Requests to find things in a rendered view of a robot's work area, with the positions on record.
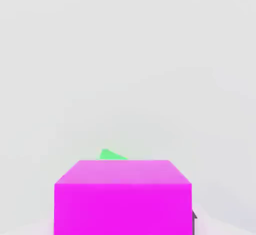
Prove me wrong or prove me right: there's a small magenta cube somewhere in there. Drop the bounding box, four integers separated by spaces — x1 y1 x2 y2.
53 159 193 235

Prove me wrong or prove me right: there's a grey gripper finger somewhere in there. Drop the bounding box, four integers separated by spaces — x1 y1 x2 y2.
191 209 199 235

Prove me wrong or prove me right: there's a small green cube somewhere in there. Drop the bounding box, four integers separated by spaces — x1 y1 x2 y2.
98 148 129 161

